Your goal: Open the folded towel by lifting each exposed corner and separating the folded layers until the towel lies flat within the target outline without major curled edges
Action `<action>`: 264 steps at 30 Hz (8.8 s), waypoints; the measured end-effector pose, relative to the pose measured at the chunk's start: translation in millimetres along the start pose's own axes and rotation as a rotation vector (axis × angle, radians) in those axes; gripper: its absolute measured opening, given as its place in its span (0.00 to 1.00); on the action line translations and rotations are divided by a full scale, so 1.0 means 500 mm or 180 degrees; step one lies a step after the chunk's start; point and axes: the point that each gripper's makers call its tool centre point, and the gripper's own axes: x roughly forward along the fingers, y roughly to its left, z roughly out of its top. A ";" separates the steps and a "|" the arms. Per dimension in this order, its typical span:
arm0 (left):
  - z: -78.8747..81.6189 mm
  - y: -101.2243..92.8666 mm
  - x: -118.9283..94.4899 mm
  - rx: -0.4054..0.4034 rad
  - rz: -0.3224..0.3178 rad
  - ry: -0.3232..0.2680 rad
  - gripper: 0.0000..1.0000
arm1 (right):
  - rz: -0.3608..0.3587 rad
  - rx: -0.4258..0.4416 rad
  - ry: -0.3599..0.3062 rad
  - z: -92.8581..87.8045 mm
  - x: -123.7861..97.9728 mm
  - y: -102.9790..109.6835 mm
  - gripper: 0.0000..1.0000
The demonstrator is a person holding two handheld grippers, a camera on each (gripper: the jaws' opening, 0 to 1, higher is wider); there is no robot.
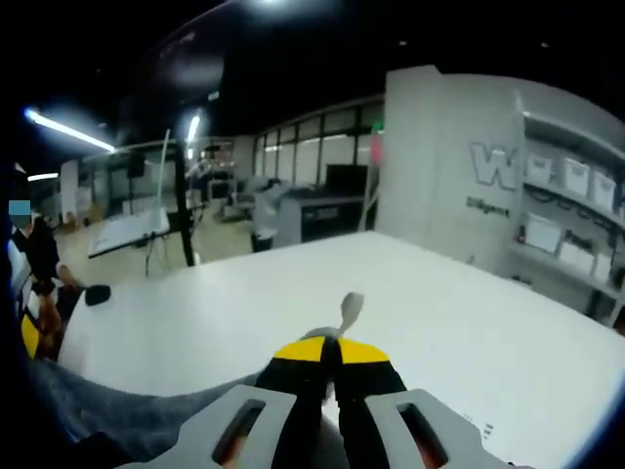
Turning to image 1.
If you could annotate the glass partition windows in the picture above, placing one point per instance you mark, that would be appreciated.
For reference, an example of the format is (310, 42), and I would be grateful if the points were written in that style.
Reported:
(307, 151)

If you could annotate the ceiling light tube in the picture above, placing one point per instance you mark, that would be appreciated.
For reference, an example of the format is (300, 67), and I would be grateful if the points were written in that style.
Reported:
(194, 128)
(68, 129)

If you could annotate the black monitor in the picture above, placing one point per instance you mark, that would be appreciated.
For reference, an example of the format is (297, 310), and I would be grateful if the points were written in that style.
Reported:
(346, 176)

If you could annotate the red hanging sign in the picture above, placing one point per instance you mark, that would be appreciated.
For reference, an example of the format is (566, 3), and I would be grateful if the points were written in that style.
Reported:
(376, 151)

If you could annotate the person's left hand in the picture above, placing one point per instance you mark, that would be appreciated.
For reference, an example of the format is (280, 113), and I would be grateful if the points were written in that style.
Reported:
(50, 327)

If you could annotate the grey cabinet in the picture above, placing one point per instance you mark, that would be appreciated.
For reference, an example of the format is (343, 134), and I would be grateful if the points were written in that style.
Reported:
(322, 215)

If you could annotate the white background table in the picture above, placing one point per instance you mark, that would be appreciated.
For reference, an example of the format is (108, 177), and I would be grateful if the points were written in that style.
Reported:
(129, 229)

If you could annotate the small black object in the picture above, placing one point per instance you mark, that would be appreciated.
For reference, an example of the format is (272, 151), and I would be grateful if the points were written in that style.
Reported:
(97, 295)

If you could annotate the grey metal shelf unit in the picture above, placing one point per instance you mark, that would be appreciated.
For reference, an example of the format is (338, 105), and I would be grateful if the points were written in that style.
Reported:
(561, 127)

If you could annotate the group of white storage bins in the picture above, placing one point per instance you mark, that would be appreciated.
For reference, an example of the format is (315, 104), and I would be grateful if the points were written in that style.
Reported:
(573, 173)

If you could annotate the grey towel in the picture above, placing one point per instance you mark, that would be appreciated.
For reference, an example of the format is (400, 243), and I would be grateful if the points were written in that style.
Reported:
(146, 415)

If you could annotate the white power strip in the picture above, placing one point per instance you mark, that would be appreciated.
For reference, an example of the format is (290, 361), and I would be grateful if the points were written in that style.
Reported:
(488, 430)

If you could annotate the person in black shirt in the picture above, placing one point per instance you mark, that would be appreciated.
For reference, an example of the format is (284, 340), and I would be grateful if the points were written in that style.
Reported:
(39, 249)

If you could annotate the dark hanging ceiling screen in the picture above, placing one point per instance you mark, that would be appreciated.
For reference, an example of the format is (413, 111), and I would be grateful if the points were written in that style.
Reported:
(190, 68)

